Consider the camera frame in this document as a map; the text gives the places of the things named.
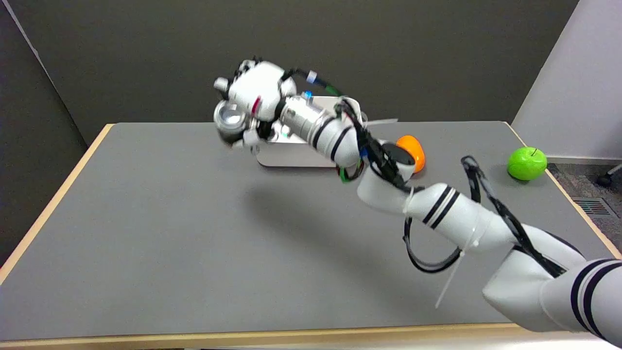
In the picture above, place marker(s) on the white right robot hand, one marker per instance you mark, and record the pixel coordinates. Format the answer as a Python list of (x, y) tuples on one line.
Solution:
[(256, 92)]

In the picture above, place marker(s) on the silver metal cup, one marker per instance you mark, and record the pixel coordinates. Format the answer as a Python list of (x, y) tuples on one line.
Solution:
[(229, 121)]

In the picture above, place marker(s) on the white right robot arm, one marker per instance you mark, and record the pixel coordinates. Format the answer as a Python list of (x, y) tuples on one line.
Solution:
[(437, 204)]

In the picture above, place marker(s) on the orange fruit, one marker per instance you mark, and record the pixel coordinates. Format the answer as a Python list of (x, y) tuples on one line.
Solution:
[(412, 153)]

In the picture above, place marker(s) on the green apple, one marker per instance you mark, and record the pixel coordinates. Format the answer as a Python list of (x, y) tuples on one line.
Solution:
[(526, 164)]

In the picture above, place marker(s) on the floor vent grille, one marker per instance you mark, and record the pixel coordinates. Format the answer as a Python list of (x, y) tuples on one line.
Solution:
[(595, 206)]

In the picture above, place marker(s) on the black chair caster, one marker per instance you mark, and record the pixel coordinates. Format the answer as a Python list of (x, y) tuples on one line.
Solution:
[(604, 180)]

